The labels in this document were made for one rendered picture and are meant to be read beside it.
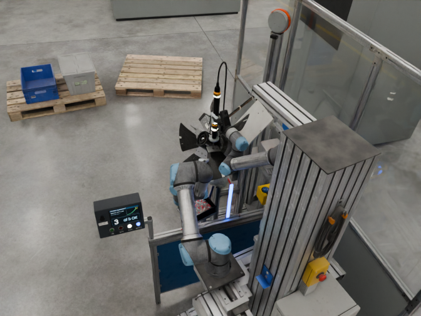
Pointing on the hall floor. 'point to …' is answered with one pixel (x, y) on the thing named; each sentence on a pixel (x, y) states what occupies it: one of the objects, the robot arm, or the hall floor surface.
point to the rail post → (155, 274)
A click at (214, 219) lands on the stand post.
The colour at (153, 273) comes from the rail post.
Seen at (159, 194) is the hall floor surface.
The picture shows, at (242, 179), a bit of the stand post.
